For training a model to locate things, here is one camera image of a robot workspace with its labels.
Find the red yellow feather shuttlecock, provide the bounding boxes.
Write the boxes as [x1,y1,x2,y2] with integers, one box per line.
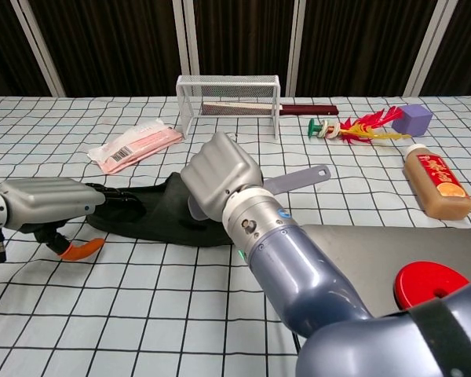
[308,105,412,147]

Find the dark red folding fan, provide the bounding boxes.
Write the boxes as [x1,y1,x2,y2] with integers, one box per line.
[201,101,340,118]

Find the black rubber slide sandal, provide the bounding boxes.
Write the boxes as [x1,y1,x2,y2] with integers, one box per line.
[85,171,236,248]

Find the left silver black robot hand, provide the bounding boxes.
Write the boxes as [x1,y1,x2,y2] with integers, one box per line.
[0,177,150,262]

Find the brown drink bottle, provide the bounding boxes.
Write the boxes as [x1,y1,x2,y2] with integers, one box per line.
[402,143,471,220]

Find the pink plastic packet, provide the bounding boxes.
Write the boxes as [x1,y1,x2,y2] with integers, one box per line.
[87,119,184,175]

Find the red round disc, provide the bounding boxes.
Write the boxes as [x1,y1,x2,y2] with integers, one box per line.
[393,262,471,311]

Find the checkered white tablecloth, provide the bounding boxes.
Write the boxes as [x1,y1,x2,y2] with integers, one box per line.
[0,93,471,377]

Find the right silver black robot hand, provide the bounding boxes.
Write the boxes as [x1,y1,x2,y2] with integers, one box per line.
[179,131,265,221]

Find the grey metal plate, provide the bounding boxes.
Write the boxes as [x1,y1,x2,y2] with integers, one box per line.
[301,223,471,319]

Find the white mesh wire rack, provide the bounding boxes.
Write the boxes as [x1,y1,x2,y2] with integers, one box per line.
[175,74,281,140]

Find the grey handled brush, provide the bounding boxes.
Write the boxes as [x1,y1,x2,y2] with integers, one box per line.
[188,164,333,221]

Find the black folding screen white frames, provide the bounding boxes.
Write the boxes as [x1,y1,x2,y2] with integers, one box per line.
[0,0,471,99]

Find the purple foam cube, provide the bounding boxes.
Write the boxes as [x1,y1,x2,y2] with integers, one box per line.
[391,104,433,137]

